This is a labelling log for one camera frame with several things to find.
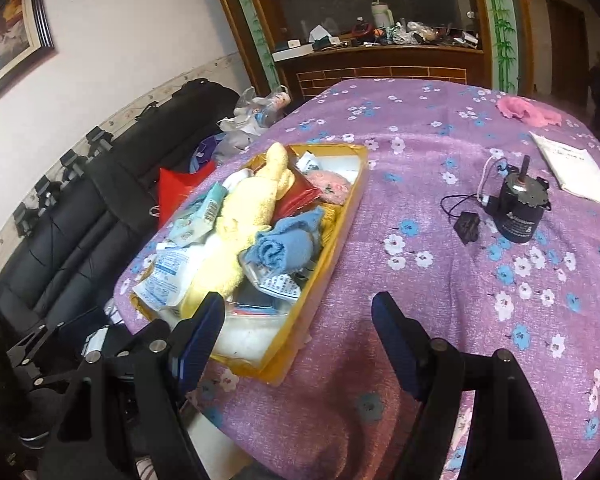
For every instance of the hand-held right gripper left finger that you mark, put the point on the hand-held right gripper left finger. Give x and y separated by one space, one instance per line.
200 330

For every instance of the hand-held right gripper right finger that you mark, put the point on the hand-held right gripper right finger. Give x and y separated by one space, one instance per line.
395 345

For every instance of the plain white soft packet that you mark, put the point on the plain white soft packet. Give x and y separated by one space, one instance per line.
250 335

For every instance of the blue printed desiccant packet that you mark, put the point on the blue printed desiccant packet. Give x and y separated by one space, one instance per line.
167 275

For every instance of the yellow taped cardboard box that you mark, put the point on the yellow taped cardboard box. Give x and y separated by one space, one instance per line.
285 355

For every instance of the blue dotted silver packet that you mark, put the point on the blue dotted silver packet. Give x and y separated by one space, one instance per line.
280 285

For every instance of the blue towel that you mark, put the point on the blue towel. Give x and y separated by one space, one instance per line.
285 245

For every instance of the teal printed packet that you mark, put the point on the teal printed packet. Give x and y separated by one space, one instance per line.
212 205

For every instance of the yellow towel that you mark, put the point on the yellow towel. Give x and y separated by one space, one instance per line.
245 210

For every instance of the dark red packet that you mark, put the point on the dark red packet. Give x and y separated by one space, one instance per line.
297 195

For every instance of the pink fluffy item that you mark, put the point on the pink fluffy item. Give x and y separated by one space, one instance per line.
330 185

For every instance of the purple floral tablecloth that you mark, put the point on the purple floral tablecloth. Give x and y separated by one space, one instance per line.
430 270

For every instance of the black power plug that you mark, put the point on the black power plug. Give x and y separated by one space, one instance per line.
467 227

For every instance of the black clamp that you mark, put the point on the black clamp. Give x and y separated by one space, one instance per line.
72 163
45 193
22 221
97 138

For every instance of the red bag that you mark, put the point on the red bag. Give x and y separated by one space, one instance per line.
175 190

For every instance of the black sofa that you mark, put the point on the black sofa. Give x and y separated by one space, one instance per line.
80 240

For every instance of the black electric motor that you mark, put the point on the black electric motor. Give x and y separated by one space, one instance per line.
517 215

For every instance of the purple bag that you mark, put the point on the purple bag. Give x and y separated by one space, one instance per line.
206 150

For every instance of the white paper booklet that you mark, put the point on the white paper booklet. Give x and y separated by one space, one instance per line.
575 170

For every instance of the pink cloth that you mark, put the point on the pink cloth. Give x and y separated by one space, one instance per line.
525 109

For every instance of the dark wooden cabinet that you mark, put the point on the dark wooden cabinet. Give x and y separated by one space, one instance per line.
380 70

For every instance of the clutter pile on cabinet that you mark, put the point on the clutter pile on cabinet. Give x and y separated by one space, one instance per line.
405 35

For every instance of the white cup with straw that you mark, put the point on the white cup with straw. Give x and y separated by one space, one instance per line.
381 12

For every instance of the brown wooden door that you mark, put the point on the brown wooden door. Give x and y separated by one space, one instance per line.
567 50

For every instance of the framed wall picture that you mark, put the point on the framed wall picture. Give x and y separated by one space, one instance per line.
10 35

